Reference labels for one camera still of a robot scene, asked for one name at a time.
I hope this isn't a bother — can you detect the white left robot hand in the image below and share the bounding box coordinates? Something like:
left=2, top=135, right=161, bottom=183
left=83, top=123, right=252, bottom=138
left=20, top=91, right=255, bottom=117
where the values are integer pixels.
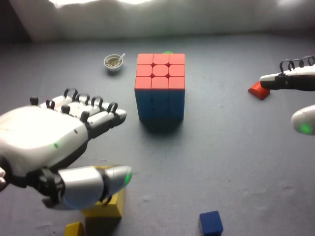
left=0, top=88, right=133, bottom=211

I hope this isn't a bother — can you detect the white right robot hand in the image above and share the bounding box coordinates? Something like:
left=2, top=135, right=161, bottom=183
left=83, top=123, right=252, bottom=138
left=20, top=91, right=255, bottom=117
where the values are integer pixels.
left=259, top=56, right=315, bottom=135

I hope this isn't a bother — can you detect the large yellow block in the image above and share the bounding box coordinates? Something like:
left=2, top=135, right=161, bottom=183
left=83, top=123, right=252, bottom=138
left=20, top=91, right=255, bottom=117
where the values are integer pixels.
left=82, top=166, right=126, bottom=236

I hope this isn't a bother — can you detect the red half-cylinder block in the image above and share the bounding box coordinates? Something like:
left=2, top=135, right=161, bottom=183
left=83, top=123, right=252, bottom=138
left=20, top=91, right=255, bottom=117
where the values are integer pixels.
left=248, top=81, right=271, bottom=100

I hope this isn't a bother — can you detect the small yellow wedge block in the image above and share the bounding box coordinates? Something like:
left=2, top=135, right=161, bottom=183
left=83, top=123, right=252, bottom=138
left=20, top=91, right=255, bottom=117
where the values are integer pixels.
left=64, top=221, right=84, bottom=236

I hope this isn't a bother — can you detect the Rubik's cube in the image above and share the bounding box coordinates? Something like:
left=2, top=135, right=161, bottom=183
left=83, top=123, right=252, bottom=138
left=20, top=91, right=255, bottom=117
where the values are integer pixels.
left=134, top=53, right=186, bottom=122

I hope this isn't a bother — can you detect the small blue cube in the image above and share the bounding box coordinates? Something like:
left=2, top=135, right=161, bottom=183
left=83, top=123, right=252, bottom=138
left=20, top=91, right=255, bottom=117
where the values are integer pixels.
left=198, top=210, right=224, bottom=236

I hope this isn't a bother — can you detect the small white bowl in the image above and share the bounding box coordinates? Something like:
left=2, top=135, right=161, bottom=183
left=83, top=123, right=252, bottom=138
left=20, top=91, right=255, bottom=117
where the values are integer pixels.
left=103, top=54, right=125, bottom=74

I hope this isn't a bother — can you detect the small white spoon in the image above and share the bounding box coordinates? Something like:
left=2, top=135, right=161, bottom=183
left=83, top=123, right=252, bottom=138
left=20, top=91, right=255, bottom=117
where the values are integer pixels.
left=112, top=53, right=126, bottom=65

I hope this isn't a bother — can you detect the grey table cloth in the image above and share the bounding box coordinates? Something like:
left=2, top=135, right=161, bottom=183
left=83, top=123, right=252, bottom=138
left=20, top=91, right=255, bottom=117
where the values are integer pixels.
left=0, top=31, right=315, bottom=236

